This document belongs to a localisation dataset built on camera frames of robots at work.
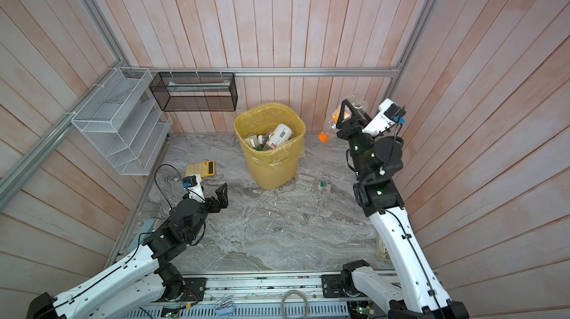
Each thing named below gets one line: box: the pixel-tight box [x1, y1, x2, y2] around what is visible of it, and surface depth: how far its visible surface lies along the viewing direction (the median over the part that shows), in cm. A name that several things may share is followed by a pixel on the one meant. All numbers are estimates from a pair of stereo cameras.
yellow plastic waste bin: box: [233, 103, 307, 191], surface depth 89 cm
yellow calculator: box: [184, 160, 216, 178], surface depth 106 cm
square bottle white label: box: [244, 134, 264, 148], surface depth 92 cm
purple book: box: [375, 234, 392, 262], surface depth 80 cm
